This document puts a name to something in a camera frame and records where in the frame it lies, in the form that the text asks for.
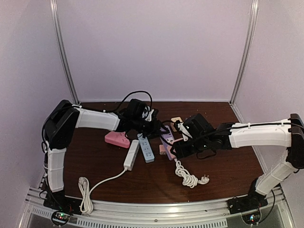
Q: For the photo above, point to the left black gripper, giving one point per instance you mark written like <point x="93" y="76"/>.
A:
<point x="155" y="128"/>

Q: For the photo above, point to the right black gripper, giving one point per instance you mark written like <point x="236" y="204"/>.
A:
<point x="181" y="151"/>

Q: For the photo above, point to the light pink usb charger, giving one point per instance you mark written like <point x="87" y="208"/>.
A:
<point x="162" y="150"/>

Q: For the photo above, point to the beige cube socket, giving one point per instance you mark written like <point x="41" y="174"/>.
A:
<point x="175" y="123"/>

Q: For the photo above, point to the light blue power strip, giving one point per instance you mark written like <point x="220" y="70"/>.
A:
<point x="146" y="148"/>

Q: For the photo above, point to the white power strip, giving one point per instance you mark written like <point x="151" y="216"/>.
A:
<point x="131" y="155"/>

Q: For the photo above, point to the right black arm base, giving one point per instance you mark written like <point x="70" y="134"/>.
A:
<point x="251" y="201"/>

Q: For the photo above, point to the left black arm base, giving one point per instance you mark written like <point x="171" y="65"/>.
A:
<point x="59" y="201"/>

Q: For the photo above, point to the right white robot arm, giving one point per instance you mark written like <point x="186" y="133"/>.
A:
<point x="288" y="133"/>

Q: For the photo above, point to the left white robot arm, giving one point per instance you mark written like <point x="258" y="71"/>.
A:
<point x="58" y="130"/>

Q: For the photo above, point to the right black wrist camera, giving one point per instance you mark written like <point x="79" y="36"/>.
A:
<point x="197" y="125"/>

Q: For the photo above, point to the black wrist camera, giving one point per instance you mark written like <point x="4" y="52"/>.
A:
<point x="136" y="109"/>
<point x="197" y="125"/>

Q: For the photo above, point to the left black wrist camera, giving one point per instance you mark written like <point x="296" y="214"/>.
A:
<point x="136" y="109"/>

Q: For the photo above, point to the aluminium front rail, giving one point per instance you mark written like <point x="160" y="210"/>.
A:
<point x="203" y="214"/>

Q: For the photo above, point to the left aluminium frame post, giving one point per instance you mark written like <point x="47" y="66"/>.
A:
<point x="62" y="51"/>

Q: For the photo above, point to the aluminium frame post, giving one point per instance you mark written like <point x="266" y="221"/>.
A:
<point x="62" y="51"/>
<point x="248" y="42"/>

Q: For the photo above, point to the right aluminium frame post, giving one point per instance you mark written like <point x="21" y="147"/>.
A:
<point x="248" y="42"/>

